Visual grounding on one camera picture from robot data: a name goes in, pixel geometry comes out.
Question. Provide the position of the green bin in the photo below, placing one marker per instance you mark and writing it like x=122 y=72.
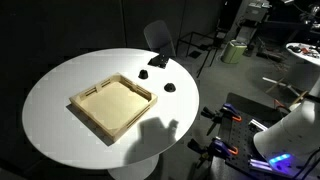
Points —
x=233 y=52

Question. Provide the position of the white round side table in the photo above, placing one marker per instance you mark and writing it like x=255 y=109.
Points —
x=306 y=52

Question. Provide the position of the blue orange clamp upper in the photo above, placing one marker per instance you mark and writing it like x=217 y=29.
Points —
x=227 y=111

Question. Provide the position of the white round table pedestal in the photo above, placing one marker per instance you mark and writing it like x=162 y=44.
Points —
x=139 y=167

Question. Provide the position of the small black knob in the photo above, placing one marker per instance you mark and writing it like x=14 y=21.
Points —
x=143 y=74

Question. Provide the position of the large black bracket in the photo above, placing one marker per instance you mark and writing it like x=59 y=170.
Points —
x=159 y=61

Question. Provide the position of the grey chair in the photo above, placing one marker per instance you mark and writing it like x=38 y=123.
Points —
x=159 y=38

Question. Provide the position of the flat black round knob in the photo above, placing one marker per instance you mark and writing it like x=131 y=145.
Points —
x=169 y=87

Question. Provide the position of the blue orange clamp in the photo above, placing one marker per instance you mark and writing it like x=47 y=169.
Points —
x=217 y=147
x=227 y=111

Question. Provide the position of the blue orange clamp lower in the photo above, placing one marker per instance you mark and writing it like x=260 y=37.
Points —
x=217 y=147

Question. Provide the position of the black metal frame stand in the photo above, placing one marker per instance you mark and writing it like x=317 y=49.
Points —
x=193 y=50

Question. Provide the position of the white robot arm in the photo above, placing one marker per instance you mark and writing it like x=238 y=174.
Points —
x=291 y=141

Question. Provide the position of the black perforated breadboard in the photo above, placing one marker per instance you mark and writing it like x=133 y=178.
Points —
x=257 y=118

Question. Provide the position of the wooden tray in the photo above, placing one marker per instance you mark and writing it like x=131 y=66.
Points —
x=115 y=104

